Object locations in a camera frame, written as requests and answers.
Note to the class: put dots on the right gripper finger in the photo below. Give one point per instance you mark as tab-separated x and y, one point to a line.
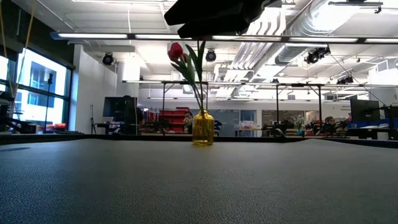
214	28
205	11

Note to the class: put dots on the amber glass vase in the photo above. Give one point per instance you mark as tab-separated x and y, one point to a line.
203	127

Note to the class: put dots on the black round spotlight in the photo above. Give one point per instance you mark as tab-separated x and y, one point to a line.
108	59
211	56

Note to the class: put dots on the black spotlight cluster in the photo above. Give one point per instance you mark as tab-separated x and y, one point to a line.
315	55
345	80

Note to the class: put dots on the person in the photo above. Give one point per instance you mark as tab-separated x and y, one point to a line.
130	115
329	119
188	115

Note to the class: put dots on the red storage bins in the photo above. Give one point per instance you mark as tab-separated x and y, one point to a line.
174	112

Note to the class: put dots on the black rig light bar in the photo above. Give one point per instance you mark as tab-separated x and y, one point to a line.
93	35

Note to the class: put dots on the black monitor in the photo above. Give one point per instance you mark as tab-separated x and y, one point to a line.
109	107
363	110

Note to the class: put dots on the thin tripod stand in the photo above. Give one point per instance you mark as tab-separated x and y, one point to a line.
92	118

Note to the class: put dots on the blue storage bins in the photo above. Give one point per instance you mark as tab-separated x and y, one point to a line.
367	124

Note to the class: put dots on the black pole stand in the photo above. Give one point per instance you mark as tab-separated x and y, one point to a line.
49	77

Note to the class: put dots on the large window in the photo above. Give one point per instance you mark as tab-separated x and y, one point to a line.
40	105

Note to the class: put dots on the black table mat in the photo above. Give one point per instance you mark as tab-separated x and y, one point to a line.
62	193

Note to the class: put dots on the black metal frame rig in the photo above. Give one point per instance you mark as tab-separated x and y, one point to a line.
248	83

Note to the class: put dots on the silver ventilation duct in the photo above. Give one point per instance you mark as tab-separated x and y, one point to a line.
342	18

